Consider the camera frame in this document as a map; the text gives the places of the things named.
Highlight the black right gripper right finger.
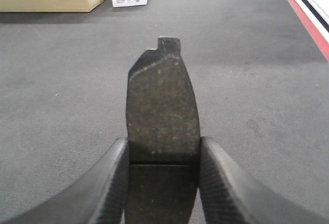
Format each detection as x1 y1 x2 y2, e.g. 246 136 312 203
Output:
199 137 328 223

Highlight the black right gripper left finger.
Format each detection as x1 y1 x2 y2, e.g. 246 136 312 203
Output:
7 138 129 223

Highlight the brake pad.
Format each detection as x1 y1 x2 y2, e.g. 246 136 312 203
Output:
125 37 201 223

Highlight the black conveyor belt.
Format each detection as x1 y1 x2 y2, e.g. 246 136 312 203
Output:
1 0 328 223

